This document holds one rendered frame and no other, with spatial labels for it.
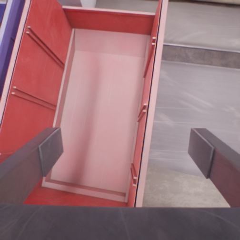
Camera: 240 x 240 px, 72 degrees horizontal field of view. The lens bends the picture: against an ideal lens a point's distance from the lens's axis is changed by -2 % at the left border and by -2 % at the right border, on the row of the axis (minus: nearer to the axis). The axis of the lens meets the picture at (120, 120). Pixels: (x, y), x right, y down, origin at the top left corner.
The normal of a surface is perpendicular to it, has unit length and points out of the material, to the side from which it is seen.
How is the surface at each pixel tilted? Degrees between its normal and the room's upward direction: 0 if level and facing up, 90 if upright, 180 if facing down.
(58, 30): 88
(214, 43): 0
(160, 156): 0
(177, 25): 0
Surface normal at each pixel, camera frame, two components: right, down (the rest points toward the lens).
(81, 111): -0.07, -0.12
